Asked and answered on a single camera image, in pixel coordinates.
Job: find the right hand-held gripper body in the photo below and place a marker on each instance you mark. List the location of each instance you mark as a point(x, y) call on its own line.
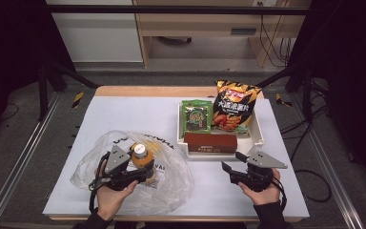
point(263, 160)

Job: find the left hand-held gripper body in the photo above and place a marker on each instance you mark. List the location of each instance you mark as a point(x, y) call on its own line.
point(117, 160)

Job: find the white plastic tray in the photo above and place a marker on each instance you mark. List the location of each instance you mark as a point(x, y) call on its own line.
point(251, 146)

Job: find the orange juice bottle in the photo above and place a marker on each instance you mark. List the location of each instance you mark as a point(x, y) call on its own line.
point(141, 156)

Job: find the clear plastic bag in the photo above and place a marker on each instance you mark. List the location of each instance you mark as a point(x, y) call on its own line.
point(171, 187)

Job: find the brown rectangular box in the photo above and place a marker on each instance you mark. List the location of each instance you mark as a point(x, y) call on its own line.
point(209, 143)

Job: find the black orange chip bag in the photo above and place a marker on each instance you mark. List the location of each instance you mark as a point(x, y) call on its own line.
point(235, 105)

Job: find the green seaweed snack packet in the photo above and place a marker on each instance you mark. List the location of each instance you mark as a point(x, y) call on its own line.
point(196, 117)

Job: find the person's right hand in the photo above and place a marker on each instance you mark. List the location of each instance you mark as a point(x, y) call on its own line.
point(265, 197)

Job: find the person's left hand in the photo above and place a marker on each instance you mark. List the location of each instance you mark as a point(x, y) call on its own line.
point(112, 202)

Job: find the white table mat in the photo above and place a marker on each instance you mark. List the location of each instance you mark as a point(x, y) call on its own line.
point(124, 111)

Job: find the yellow black floor tape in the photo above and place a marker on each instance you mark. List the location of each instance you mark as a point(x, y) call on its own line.
point(281, 100)
point(78, 99)

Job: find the black metal stand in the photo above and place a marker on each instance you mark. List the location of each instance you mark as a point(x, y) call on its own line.
point(306, 92)
point(43, 92)

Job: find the white cabinet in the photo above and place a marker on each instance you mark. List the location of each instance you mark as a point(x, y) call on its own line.
point(98, 35)

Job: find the light wooden desk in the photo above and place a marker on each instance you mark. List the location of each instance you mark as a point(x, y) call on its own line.
point(197, 24)

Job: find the black horizontal bar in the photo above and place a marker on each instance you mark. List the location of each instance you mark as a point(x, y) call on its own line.
point(171, 10)

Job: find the aluminium floor rail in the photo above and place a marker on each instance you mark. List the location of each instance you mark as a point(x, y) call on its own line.
point(19, 159)
point(333, 171)

